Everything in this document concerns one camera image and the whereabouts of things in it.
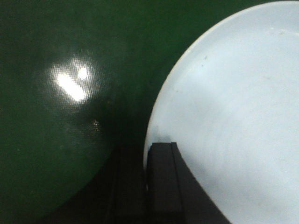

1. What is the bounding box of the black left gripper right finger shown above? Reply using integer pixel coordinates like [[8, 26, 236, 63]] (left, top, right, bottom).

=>
[[147, 142, 229, 224]]

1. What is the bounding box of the green circular conveyor belt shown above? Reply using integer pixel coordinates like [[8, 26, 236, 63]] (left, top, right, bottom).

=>
[[0, 0, 271, 224]]

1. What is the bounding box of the light blue round plate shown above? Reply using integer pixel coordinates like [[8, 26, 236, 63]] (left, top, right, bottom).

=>
[[144, 0, 299, 224]]

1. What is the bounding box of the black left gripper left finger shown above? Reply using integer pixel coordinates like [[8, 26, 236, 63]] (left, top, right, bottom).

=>
[[104, 144, 147, 224]]

